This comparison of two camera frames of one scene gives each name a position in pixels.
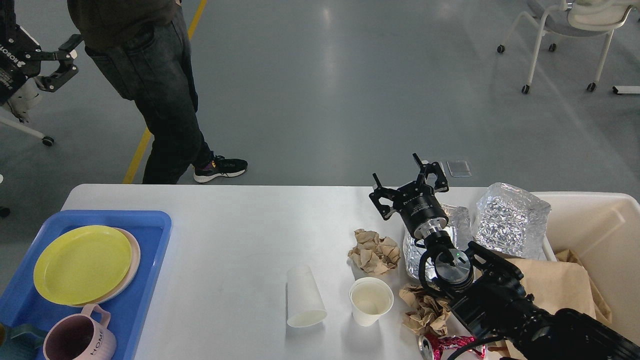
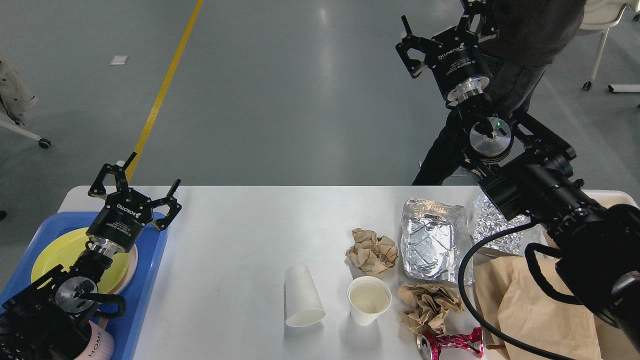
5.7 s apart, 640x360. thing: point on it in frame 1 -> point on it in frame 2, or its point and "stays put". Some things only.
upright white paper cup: (370, 298) stays put
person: (140, 49) -> (531, 35)
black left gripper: (20, 57) -> (126, 213)
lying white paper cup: (305, 305) stays put
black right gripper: (420, 209) -> (461, 65)
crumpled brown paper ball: (373, 254) stays put
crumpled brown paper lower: (427, 314) stays put
